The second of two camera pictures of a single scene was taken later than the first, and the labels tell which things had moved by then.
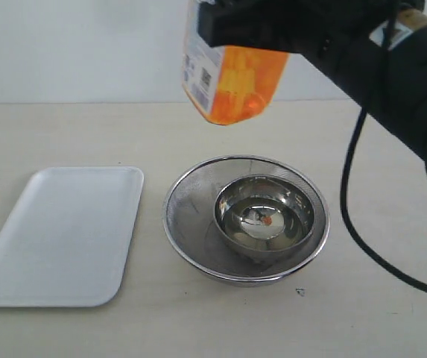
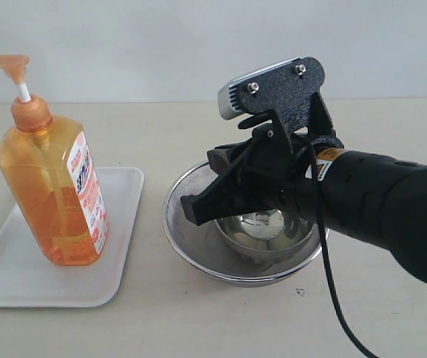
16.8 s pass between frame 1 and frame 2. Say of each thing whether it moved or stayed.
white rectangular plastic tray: stayed
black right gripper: moved
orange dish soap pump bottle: moved
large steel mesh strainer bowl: stayed
